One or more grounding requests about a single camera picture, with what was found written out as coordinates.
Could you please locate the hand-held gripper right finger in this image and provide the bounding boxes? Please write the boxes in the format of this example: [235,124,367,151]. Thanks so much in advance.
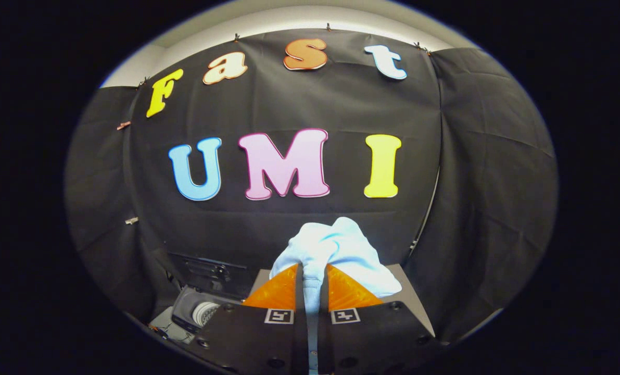
[318,263,443,375]

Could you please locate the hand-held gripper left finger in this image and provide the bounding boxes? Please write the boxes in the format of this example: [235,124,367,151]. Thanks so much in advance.
[194,263,309,375]

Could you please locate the dark grey washing machine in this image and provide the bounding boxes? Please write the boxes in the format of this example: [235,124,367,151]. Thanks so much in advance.
[148,252,253,345]

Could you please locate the light blue shirt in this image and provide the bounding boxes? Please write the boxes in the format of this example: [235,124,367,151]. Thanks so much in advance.
[269,217,403,373]

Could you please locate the black backdrop cloth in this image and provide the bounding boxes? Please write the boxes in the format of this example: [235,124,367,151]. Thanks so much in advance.
[64,29,559,344]

